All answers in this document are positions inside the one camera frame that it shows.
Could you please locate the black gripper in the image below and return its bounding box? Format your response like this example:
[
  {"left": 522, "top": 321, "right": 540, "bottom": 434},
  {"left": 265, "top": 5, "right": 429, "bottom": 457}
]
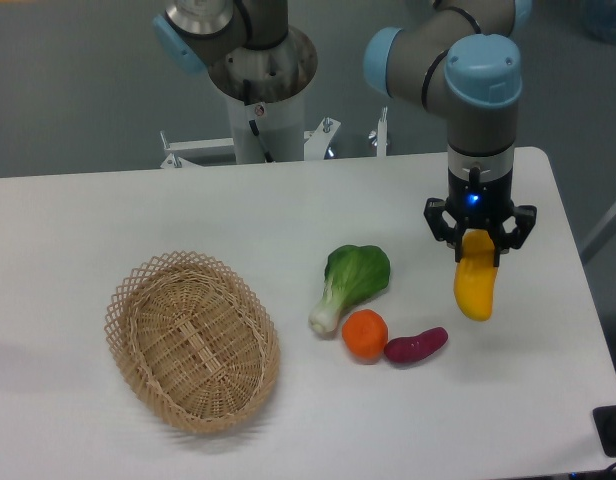
[{"left": 424, "top": 147, "right": 537, "bottom": 267}]

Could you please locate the yellow mango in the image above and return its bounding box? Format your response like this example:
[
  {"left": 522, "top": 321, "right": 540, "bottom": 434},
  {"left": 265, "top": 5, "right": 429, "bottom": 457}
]
[{"left": 453, "top": 230, "right": 498, "bottom": 322}]

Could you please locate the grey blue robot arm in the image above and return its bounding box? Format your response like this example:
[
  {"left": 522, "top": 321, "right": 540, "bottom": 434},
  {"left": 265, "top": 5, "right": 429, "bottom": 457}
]
[{"left": 153, "top": 1, "right": 537, "bottom": 259}]

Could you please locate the green bok choy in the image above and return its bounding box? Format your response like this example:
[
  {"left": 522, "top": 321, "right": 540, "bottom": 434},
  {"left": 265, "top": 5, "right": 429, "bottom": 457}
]
[{"left": 308, "top": 245, "right": 391, "bottom": 336}]

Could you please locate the purple sweet potato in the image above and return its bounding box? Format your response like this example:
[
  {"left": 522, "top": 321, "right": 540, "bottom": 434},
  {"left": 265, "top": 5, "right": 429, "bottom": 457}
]
[{"left": 383, "top": 327, "right": 449, "bottom": 364}]

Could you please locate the orange round fruit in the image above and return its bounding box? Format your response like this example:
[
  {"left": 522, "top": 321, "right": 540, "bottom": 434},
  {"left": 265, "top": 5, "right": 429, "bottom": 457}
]
[{"left": 342, "top": 309, "right": 388, "bottom": 360}]

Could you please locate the black device at table edge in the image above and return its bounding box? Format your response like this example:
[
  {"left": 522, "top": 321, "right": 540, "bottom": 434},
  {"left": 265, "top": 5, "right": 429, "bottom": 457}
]
[{"left": 592, "top": 405, "right": 616, "bottom": 457}]

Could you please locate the blue object top right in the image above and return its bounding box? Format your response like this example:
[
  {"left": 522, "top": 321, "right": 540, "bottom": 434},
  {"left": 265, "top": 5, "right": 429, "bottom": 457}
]
[{"left": 579, "top": 0, "right": 616, "bottom": 45}]

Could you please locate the woven wicker basket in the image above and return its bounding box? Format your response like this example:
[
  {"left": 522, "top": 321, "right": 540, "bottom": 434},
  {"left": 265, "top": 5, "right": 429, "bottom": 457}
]
[{"left": 104, "top": 251, "right": 281, "bottom": 434}]

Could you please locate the white frame at right edge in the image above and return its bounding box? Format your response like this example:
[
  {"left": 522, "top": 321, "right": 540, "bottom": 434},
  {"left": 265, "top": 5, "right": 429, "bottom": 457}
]
[{"left": 579, "top": 200, "right": 616, "bottom": 265}]

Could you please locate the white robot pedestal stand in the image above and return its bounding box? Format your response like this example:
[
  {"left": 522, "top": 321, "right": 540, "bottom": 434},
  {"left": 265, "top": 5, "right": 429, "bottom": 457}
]
[{"left": 153, "top": 16, "right": 341, "bottom": 168}]

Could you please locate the black cable on pedestal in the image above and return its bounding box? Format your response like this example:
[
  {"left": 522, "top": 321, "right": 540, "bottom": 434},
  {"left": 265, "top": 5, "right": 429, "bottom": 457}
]
[{"left": 242, "top": 78, "right": 275, "bottom": 164}]

